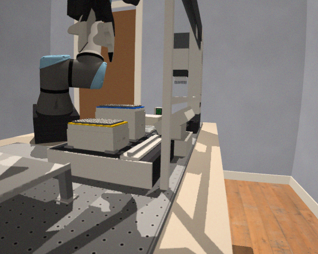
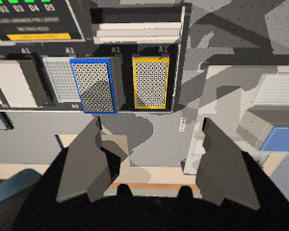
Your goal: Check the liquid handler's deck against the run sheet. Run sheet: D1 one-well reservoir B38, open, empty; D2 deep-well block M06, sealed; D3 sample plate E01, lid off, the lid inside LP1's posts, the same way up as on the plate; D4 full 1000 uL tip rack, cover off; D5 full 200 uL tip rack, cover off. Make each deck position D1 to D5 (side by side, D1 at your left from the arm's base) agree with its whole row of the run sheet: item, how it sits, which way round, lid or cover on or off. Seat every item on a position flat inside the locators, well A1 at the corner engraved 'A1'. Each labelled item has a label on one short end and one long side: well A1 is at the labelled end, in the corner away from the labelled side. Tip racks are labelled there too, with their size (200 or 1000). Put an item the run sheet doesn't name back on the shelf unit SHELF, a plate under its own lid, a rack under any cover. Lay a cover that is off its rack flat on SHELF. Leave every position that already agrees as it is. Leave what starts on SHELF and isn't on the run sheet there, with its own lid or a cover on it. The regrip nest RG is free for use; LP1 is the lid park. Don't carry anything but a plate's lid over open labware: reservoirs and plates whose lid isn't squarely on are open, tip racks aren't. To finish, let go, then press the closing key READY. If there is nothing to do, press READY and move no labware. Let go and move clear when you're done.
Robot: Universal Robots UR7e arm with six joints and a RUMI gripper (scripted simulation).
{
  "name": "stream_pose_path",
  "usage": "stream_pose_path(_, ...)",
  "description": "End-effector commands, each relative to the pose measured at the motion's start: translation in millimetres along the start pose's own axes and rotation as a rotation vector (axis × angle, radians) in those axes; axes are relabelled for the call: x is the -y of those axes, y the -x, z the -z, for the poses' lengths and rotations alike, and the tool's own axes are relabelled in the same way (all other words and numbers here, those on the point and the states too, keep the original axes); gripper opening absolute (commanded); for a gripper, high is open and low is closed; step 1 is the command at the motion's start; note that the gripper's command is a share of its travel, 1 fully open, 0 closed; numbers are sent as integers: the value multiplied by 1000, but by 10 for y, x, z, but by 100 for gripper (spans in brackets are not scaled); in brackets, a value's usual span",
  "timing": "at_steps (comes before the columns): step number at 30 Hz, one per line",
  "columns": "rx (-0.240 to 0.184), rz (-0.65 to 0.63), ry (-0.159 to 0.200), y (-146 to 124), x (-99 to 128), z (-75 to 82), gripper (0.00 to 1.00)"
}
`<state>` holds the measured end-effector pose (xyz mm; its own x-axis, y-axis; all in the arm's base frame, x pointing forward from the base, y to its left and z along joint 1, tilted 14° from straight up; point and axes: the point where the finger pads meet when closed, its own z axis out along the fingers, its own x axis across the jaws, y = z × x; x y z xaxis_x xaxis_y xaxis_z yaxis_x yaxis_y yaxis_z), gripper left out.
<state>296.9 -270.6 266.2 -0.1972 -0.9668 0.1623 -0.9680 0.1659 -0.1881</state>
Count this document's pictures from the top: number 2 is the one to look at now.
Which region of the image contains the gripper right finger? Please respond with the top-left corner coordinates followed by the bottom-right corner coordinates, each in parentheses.
top-left (196, 117), bottom-right (289, 231)

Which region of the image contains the grey tip rack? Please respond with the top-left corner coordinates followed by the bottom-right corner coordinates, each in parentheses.
top-left (132, 57), bottom-right (170, 109)

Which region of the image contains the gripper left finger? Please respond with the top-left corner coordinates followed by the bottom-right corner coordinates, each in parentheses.
top-left (11, 116), bottom-right (111, 231)

